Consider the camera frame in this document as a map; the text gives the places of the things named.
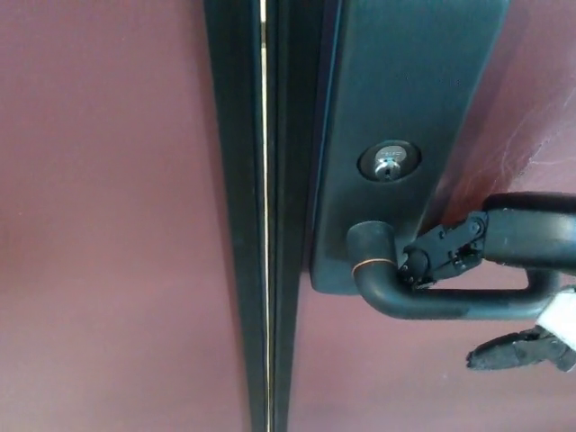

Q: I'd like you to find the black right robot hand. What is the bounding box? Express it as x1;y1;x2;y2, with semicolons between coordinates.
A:
395;192;576;373

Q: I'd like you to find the dark lever door handle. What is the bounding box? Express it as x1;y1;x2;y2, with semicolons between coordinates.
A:
346;220;564;321

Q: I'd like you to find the black door edge strip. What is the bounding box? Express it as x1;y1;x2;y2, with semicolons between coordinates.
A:
202;0;274;432
264;0;348;432

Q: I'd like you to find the silver lock cylinder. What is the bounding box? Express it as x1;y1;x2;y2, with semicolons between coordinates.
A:
356;140;423;183

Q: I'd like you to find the maroon door leaf with handle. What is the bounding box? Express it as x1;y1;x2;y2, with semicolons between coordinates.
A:
287;0;576;432

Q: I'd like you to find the dark metal handle backplate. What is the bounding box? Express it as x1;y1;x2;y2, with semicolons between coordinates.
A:
309;0;512;296

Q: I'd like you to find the maroon door leaf without handle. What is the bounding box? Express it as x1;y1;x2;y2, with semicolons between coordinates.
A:
0;0;249;432

